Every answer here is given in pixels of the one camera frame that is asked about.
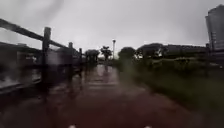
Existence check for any tall tower building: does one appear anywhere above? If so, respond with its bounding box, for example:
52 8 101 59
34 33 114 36
205 4 224 52

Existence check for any dark wooden fence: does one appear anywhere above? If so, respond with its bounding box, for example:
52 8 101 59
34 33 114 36
0 18 84 96

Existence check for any dark roofed shelter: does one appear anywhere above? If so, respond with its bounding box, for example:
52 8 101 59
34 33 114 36
84 49 101 64

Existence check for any long low building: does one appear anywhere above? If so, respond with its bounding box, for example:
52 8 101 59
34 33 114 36
135 42 208 60

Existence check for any round dark tree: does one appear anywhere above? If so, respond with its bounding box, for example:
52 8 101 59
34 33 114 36
118 46 137 62

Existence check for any grass and bushes strip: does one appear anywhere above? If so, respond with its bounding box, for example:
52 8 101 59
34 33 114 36
111 57 224 118

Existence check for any red wet path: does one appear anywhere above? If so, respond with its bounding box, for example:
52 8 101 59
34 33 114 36
0 63 214 128

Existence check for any white lamp pole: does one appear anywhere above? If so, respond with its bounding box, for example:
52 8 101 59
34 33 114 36
111 39 117 60

